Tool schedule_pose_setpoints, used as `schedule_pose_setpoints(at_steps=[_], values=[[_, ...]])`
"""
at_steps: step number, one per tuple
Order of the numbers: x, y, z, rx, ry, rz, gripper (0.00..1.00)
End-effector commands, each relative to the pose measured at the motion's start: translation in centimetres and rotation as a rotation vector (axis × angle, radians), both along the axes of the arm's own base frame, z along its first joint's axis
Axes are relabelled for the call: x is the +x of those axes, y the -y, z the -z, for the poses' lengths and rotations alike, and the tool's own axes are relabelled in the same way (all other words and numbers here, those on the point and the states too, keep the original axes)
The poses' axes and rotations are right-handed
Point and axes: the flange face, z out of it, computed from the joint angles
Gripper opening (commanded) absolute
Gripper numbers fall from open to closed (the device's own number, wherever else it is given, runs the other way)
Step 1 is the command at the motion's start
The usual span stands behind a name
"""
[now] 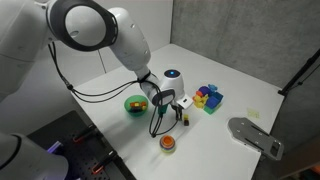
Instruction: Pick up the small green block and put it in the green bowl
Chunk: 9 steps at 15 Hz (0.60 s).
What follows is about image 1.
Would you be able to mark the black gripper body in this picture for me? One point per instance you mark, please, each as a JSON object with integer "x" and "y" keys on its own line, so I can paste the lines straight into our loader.
{"x": 173, "y": 106}

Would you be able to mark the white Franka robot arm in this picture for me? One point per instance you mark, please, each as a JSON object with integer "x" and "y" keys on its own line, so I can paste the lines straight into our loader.
{"x": 86, "y": 30}

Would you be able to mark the large green block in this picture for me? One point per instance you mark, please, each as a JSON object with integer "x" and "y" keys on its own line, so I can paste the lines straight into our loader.
{"x": 210, "y": 110}

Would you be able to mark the yellow block in bowl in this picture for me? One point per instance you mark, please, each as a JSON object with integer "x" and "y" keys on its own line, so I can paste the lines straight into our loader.
{"x": 144, "y": 108}

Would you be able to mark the orange block in bowl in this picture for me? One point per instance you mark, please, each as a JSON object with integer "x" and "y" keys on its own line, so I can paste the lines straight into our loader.
{"x": 143, "y": 104}

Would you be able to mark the large blue block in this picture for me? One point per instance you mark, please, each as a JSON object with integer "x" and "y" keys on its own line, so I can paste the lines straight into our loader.
{"x": 216, "y": 99}

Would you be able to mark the black block in bowl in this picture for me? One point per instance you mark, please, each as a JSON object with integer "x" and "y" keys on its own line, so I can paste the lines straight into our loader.
{"x": 135, "y": 110}

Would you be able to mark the green plastic bowl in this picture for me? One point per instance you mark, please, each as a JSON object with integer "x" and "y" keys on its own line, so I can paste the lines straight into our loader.
{"x": 128, "y": 108}

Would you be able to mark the small yellow cube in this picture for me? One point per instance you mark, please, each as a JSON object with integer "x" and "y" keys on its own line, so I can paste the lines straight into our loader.
{"x": 186, "y": 117}

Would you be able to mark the small dark red cube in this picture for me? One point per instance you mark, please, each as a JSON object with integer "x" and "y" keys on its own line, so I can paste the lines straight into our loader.
{"x": 186, "y": 123}

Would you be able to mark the yellow toy figure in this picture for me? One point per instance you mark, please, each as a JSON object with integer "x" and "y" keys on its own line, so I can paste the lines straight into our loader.
{"x": 201, "y": 101}

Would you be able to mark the orange red toy piece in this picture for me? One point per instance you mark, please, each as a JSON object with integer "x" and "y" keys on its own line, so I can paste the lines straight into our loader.
{"x": 199, "y": 93}

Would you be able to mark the rainbow stacking cups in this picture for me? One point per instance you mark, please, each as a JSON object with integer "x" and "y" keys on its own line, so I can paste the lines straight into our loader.
{"x": 167, "y": 144}

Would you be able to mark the purple toy ball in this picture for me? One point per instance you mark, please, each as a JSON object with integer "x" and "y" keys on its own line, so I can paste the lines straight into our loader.
{"x": 204, "y": 90}

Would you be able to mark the light blue toy piece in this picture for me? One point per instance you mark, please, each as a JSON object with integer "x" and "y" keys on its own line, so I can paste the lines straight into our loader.
{"x": 212, "y": 87}

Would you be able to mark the pale yellow sticky note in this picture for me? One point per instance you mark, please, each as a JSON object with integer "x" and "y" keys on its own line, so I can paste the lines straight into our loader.
{"x": 253, "y": 113}

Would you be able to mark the grey metal mounting plate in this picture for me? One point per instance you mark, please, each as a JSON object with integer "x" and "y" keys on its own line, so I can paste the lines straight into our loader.
{"x": 253, "y": 136}

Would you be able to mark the black clamp orange tip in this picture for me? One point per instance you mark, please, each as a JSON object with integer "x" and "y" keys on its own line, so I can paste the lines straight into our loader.
{"x": 85, "y": 134}
{"x": 104, "y": 162}

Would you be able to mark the black perforated breadboard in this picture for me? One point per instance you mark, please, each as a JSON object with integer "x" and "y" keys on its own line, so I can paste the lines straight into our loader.
{"x": 80, "y": 156}

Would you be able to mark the black tripod pole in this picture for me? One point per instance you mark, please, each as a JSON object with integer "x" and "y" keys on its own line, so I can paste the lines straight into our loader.
{"x": 300, "y": 75}

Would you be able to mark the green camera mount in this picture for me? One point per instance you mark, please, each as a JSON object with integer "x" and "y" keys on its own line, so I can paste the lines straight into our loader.
{"x": 162, "y": 109}

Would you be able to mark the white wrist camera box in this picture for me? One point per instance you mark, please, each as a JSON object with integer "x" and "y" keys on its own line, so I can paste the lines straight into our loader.
{"x": 185, "y": 102}

